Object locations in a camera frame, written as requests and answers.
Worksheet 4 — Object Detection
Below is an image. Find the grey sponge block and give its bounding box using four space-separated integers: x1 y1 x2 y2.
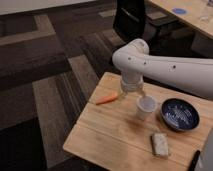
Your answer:
151 133 169 157

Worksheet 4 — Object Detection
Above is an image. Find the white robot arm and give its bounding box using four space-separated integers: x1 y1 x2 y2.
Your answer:
112 39 213 171

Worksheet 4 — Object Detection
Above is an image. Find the black office chair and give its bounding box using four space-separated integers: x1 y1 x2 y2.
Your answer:
113 0 178 46

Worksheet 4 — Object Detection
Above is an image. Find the black marker pen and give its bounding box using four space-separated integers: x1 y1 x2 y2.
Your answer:
188 150 201 171

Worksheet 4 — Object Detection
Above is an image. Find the blue round disc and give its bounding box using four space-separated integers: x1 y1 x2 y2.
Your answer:
172 8 187 15

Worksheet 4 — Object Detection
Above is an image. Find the wooden background desk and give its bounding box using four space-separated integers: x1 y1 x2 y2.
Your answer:
148 0 213 39

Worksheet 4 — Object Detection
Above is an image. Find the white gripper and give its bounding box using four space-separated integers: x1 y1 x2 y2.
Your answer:
119 78 146 100

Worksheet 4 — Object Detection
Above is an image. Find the dark blue bowl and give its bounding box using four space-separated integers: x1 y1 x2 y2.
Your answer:
161 98 200 132

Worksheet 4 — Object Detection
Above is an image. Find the clear glass on desk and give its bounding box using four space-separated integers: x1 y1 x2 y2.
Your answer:
199 3 213 24

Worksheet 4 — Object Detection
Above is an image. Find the orange carrot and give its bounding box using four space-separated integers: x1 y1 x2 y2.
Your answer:
96 93 118 105

